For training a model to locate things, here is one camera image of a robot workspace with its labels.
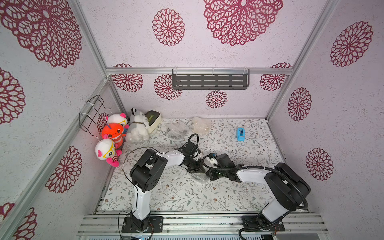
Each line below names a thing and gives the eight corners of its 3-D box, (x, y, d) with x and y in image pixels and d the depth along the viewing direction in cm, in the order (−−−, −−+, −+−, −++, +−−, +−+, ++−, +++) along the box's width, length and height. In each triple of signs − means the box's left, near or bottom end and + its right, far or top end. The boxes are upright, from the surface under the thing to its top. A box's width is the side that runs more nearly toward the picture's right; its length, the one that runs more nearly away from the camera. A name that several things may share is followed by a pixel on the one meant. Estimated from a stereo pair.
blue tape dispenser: (236, 140, 110) (238, 137, 107) (237, 130, 117) (238, 126, 113) (243, 141, 110) (245, 138, 107) (243, 131, 116) (245, 127, 113)
